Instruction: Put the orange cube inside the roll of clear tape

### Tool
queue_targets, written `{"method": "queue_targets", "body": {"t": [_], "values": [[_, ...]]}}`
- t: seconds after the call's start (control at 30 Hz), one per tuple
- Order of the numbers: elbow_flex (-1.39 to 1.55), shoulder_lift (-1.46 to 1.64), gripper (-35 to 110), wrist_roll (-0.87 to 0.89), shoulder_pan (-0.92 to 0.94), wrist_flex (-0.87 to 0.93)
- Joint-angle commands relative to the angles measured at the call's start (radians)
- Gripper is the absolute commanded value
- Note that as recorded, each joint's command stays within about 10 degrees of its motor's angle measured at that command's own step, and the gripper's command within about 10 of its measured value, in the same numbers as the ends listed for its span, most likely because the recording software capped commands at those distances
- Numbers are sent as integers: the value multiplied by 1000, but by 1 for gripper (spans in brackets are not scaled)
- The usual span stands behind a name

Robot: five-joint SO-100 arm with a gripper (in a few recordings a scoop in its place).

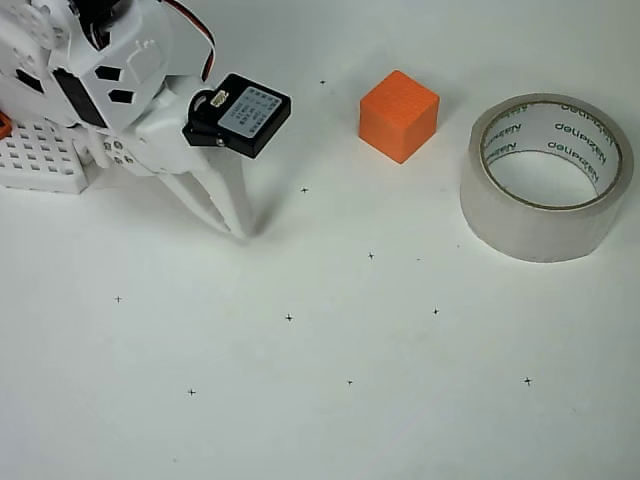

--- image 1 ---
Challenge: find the red black white servo cable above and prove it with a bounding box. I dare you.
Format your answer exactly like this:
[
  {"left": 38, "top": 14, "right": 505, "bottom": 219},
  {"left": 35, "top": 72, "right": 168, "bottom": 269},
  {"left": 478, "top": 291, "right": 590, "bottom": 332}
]
[{"left": 162, "top": 0, "right": 219, "bottom": 82}]

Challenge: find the white perforated base plate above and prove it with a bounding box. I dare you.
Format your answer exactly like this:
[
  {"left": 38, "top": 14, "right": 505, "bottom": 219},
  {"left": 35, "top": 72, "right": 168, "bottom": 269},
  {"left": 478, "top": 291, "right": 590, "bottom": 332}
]
[{"left": 0, "top": 118, "right": 90, "bottom": 197}]

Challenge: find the orange cube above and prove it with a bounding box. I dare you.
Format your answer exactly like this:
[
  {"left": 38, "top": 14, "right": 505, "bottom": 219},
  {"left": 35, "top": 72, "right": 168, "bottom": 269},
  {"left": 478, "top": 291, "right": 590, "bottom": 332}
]
[{"left": 358, "top": 69, "right": 442, "bottom": 165}]

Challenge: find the clear packing tape roll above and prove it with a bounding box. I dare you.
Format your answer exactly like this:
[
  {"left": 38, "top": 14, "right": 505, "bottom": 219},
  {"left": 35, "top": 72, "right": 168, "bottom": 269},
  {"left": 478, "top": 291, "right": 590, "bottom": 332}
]
[{"left": 458, "top": 92, "right": 636, "bottom": 264}]

